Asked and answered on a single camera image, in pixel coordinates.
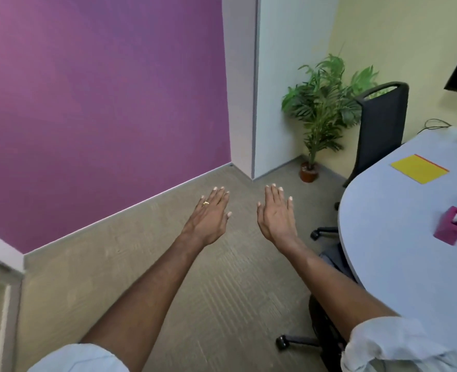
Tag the person's right hand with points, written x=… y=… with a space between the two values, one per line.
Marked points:
x=277 y=224

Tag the person's left hand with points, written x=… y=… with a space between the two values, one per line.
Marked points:
x=209 y=222

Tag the person's right little finger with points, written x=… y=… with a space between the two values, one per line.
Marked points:
x=290 y=207

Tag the person's left thumb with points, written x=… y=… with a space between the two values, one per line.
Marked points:
x=227 y=222

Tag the person's right middle finger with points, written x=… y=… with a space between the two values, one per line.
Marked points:
x=275 y=197

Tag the person's right thumb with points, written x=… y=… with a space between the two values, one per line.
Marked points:
x=260 y=216

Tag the person's left middle finger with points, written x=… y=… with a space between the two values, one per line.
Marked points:
x=217 y=198

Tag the person's left little finger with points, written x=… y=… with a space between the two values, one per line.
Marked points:
x=200 y=204

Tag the person's left forearm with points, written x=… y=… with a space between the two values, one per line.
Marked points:
x=147 y=290

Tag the person's right forearm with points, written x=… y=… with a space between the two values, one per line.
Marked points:
x=337 y=284

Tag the brown plant pot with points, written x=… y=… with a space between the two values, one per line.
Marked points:
x=309 y=172

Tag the green potted plant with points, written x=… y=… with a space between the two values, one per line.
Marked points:
x=323 y=100

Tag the black mesh office chair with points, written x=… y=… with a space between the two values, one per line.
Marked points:
x=381 y=123

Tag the black swivel chair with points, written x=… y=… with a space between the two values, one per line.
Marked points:
x=323 y=337

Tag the yellow paper pad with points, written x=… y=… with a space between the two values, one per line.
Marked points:
x=419 y=168

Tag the pink box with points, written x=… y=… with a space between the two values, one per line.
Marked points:
x=449 y=226

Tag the white shirt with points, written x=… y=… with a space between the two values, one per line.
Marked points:
x=391 y=344

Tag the white door frame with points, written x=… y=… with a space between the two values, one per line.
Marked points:
x=1 y=267

